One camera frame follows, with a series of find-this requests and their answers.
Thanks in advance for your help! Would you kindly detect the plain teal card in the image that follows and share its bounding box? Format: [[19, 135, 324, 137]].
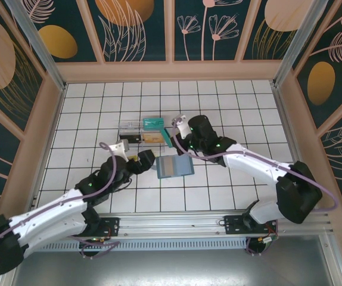
[[160, 126, 174, 149]]

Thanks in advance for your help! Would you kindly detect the black card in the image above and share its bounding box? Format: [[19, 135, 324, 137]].
[[119, 134, 142, 144]]

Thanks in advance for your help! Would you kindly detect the blue leather card holder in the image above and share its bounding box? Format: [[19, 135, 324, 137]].
[[155, 154, 195, 180]]

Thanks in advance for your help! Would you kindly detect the gold card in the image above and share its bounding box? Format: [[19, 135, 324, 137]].
[[142, 133, 163, 143]]

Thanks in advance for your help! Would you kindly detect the teal VIP card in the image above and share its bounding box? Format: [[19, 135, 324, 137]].
[[143, 118, 166, 130]]

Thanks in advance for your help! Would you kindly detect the clear acrylic card stand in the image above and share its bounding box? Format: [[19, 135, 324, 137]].
[[117, 117, 168, 154]]

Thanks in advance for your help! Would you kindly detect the grey metal sheet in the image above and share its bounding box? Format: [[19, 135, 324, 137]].
[[0, 237, 342, 286]]

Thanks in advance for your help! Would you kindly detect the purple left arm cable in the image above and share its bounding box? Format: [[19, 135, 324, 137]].
[[0, 142, 121, 271]]

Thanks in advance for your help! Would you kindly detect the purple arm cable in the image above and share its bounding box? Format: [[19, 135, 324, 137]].
[[170, 119, 338, 259], [0, 142, 121, 271]]

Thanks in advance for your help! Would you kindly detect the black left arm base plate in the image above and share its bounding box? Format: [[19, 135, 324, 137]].
[[66, 217, 121, 238]]

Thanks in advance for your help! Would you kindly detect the aluminium mounting rail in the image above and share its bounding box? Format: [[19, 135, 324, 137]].
[[8, 210, 337, 239]]

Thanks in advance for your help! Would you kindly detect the aluminium side rail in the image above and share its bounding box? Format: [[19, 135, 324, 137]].
[[24, 83, 68, 217], [271, 83, 316, 211]]

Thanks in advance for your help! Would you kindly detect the slotted grey cable duct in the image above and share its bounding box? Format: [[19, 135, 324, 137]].
[[20, 240, 249, 251]]

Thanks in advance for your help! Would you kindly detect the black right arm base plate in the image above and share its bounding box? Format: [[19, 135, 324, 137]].
[[223, 214, 279, 236]]

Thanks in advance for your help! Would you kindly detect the aluminium corner post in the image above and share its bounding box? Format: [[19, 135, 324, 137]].
[[273, 0, 337, 88], [5, 0, 67, 92]]

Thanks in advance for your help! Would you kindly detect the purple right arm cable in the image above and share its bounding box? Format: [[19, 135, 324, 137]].
[[170, 119, 338, 259]]

